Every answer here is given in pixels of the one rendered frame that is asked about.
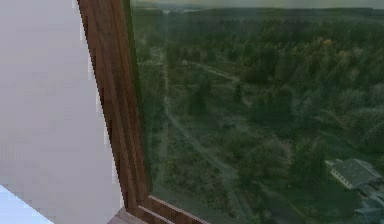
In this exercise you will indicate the brown wooden framed window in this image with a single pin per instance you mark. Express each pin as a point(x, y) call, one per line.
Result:
point(253, 110)

